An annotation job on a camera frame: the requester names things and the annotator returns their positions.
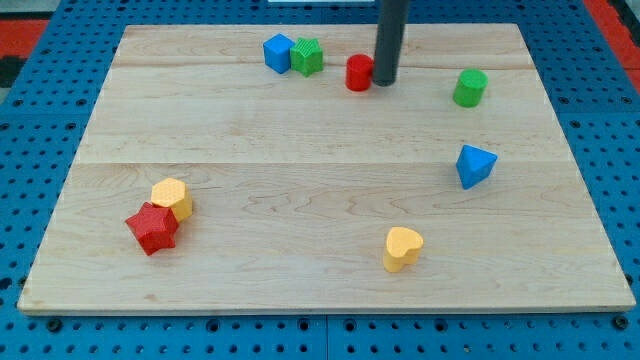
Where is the green star block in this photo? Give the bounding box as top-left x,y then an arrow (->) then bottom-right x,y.
290,38 -> 324,77

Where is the red star block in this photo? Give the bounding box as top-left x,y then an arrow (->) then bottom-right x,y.
125,202 -> 179,256

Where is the light wooden board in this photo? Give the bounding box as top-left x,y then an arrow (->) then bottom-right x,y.
17,23 -> 636,316

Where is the yellow heart block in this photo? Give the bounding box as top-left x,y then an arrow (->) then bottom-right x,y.
383,226 -> 424,273

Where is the red cylinder block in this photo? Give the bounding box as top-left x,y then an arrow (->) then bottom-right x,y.
345,54 -> 374,92

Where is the blue cube block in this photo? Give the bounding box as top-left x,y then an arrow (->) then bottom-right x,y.
263,33 -> 294,74

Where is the yellow hexagon block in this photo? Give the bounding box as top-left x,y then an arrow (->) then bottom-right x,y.
151,178 -> 193,222

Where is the blue triangle block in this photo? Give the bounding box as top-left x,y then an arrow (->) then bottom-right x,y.
456,144 -> 498,190

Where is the green cylinder block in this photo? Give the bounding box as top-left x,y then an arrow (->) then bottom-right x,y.
452,68 -> 489,108

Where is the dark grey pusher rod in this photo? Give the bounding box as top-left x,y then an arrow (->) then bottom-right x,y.
372,0 -> 410,87

